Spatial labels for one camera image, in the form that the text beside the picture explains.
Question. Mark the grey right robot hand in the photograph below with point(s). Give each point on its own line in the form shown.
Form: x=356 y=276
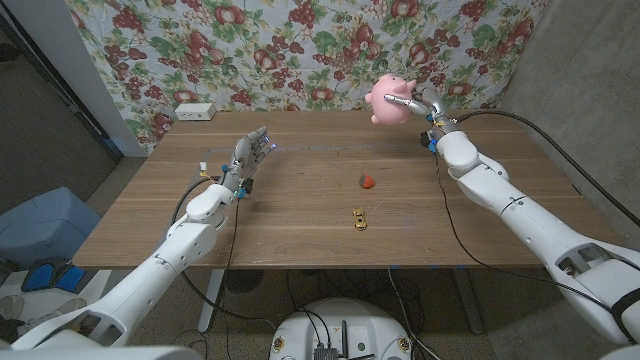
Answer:
x=436 y=107

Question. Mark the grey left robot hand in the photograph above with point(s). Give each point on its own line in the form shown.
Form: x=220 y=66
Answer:
x=246 y=154

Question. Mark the pink plastic piggy bank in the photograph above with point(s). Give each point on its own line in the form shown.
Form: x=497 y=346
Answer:
x=386 y=114

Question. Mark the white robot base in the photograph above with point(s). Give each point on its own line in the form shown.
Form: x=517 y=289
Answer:
x=345 y=325

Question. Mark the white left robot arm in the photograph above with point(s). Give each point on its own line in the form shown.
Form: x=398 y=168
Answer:
x=165 y=260

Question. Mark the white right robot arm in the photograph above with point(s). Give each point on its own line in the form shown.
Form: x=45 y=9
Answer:
x=530 y=220

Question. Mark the red toy strawberry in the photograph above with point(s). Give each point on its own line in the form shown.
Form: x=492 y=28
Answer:
x=367 y=182

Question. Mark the yellow toy car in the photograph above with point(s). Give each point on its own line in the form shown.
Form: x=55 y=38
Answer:
x=359 y=219

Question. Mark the white power strip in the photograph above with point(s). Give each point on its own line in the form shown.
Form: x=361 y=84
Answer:
x=195 y=111

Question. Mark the floral fruit print backdrop cloth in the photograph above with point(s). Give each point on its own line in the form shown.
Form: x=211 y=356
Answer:
x=250 y=50

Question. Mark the round black floor fan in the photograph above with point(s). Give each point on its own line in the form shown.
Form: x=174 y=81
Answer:
x=243 y=280

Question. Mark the white table leg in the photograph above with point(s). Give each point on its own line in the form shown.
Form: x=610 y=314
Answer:
x=211 y=300

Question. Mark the grey table leg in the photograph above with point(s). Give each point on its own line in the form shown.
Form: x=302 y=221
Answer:
x=469 y=300

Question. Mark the blue plastic bin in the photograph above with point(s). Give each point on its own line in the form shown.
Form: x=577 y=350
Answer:
x=45 y=225

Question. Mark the blue foot pedal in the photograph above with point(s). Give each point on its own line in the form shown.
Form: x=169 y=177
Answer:
x=70 y=279
x=38 y=277

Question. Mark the white sneaker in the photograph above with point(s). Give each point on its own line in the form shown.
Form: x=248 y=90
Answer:
x=55 y=310

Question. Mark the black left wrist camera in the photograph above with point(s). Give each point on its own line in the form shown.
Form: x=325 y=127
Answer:
x=246 y=187

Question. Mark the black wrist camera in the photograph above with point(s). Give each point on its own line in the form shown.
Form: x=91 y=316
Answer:
x=246 y=187
x=427 y=141

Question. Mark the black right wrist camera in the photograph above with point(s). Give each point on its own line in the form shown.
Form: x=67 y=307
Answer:
x=427 y=141

